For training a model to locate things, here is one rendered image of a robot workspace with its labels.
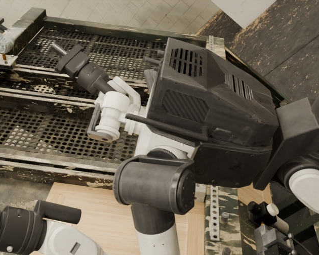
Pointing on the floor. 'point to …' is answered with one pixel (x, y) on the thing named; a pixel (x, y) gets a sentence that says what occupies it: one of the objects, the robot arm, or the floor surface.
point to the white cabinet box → (243, 9)
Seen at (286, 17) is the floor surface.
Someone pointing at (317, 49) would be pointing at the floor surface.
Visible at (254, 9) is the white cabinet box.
